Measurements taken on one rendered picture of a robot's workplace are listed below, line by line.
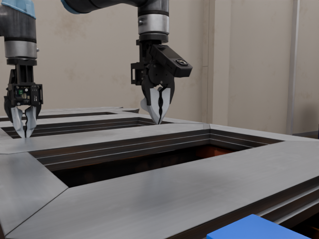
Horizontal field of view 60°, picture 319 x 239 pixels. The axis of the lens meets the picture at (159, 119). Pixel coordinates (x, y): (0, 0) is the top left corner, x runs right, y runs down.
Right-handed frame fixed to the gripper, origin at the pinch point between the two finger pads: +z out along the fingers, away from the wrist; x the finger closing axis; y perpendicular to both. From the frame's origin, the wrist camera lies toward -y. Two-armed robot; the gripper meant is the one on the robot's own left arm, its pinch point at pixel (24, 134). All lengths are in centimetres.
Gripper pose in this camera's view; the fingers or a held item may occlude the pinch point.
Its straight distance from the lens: 84.7
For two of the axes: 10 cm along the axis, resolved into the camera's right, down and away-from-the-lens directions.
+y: 6.0, 1.0, -8.0
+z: 0.0, 9.9, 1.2
